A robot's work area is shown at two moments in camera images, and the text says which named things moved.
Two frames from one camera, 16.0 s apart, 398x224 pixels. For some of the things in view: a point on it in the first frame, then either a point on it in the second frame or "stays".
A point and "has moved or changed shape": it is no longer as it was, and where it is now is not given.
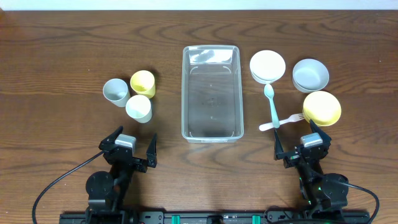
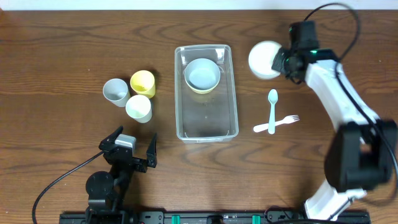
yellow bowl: [322, 108] to [203, 92]
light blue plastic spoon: [268, 91] has moved or changed shape
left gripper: [125, 157] stays
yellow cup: [142, 82] stays
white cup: [138, 107] stays
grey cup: [116, 91] stays
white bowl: [267, 66] has moved or changed shape
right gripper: [302, 154] to [278, 63]
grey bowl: [310, 75] has moved or changed shape
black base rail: [241, 217] stays
